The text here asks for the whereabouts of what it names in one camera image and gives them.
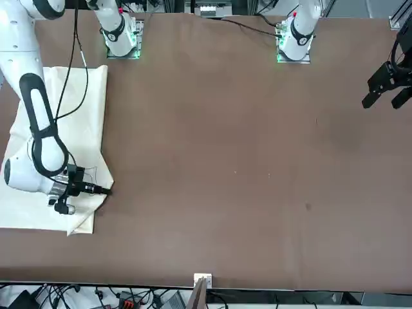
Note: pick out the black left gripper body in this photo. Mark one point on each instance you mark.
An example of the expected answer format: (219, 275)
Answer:
(384, 77)

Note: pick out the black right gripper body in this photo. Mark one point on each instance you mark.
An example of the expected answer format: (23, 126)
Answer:
(76, 180)

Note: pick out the cream white tablecloth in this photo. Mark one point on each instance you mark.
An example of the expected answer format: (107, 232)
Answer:
(83, 135)

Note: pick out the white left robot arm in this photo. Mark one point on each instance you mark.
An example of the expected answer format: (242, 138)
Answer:
(299, 32)

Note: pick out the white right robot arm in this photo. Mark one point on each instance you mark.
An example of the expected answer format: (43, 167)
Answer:
(19, 38)

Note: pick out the red and black connector block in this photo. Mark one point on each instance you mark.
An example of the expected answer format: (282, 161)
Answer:
(128, 302)

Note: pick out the black box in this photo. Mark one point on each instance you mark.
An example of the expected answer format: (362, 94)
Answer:
(16, 301)

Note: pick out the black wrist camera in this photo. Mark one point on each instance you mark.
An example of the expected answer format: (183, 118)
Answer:
(62, 207)

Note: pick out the aluminium frame post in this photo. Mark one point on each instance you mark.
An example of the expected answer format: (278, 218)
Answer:
(394, 21)
(198, 296)

